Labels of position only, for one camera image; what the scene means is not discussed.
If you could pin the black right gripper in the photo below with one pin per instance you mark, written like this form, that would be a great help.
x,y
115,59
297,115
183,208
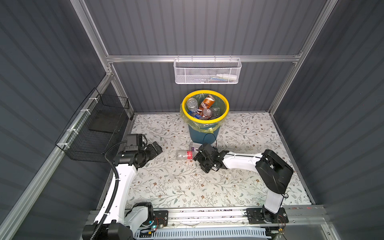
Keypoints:
x,y
198,157

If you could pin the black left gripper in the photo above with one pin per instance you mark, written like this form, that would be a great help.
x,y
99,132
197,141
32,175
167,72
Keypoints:
x,y
152,152

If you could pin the red label clear bottle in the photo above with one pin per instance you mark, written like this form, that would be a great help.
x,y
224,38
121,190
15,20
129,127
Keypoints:
x,y
185,155

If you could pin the pepsi label bottle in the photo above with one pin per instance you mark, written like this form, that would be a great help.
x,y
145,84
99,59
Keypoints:
x,y
196,115

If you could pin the orange juice bottle red label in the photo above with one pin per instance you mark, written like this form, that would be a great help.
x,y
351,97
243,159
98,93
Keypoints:
x,y
206,114

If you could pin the clear unlabeled bottle white cap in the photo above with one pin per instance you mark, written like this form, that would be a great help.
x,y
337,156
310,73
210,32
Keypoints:
x,y
216,112

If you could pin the blue label clear bottle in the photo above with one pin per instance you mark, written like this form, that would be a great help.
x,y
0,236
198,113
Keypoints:
x,y
192,105

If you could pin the brown coffee bottle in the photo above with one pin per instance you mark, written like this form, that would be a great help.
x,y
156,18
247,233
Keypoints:
x,y
206,103

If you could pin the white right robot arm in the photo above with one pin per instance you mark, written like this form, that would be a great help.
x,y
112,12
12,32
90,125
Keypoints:
x,y
274,171

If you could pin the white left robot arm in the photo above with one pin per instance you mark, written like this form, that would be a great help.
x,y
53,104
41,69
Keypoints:
x,y
112,222

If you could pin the teal ribbed waste bin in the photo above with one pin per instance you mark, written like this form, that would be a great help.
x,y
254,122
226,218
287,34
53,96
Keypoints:
x,y
202,138

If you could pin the yellow bin liner bag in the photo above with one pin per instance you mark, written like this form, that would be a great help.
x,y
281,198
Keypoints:
x,y
205,126

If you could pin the white spray bottle in basket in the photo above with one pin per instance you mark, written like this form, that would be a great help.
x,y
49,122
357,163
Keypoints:
x,y
227,77

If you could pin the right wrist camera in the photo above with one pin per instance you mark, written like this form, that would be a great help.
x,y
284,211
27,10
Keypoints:
x,y
208,148

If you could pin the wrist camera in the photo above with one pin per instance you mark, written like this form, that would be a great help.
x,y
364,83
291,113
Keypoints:
x,y
135,142
208,148

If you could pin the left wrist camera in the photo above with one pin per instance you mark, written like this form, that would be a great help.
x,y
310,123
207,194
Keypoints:
x,y
135,142

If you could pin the black wire wall basket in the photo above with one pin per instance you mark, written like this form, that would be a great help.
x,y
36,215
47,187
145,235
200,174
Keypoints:
x,y
100,124

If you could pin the white wire wall basket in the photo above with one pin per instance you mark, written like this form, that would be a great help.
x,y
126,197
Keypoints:
x,y
203,71

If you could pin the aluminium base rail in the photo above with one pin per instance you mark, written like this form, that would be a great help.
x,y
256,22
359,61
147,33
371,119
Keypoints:
x,y
303,222

